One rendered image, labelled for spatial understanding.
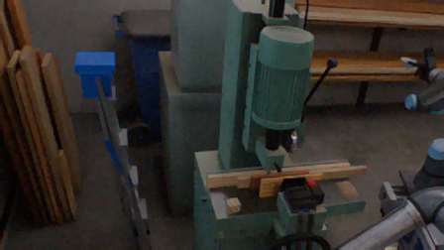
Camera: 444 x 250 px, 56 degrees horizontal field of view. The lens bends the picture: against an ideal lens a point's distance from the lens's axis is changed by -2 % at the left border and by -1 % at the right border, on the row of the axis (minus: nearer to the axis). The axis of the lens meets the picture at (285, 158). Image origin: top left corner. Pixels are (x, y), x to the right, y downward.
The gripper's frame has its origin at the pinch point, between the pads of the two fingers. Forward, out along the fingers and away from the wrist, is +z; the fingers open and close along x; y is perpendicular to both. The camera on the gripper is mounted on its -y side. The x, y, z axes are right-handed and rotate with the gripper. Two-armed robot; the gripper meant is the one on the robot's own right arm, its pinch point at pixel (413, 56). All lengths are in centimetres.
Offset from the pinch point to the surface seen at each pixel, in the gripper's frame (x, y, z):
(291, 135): -83, 6, -45
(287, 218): -96, 17, -79
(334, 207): -74, 26, -70
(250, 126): -100, -2, -46
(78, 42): -186, 34, 175
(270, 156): -96, 4, -59
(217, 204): -118, 18, -64
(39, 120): -194, 27, 39
